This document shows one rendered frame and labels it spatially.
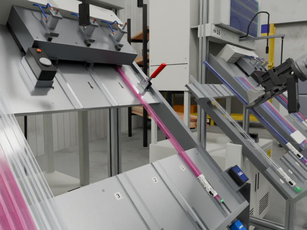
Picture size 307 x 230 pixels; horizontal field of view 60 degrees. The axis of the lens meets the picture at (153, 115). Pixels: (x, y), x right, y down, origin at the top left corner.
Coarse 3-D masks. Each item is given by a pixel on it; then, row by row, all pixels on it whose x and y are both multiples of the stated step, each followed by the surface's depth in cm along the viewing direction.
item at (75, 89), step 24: (0, 24) 66; (0, 48) 59; (0, 72) 54; (24, 72) 58; (72, 72) 68; (96, 72) 75; (24, 96) 54; (48, 96) 57; (72, 96) 62; (96, 96) 67; (120, 96) 73; (144, 96) 81
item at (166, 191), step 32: (160, 160) 64; (192, 160) 71; (96, 192) 47; (128, 192) 51; (160, 192) 56; (192, 192) 62; (224, 192) 69; (96, 224) 43; (128, 224) 46; (160, 224) 50; (192, 224) 55
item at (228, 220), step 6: (240, 204) 68; (246, 204) 67; (234, 210) 63; (240, 210) 64; (228, 216) 60; (234, 216) 61; (222, 222) 57; (228, 222) 58; (216, 228) 55; (222, 228) 56
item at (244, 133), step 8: (192, 80) 96; (200, 88) 94; (208, 96) 92; (216, 104) 91; (224, 112) 89; (232, 120) 88; (240, 128) 86; (248, 136) 85; (256, 144) 84; (264, 152) 82; (272, 160) 81; (296, 184) 78
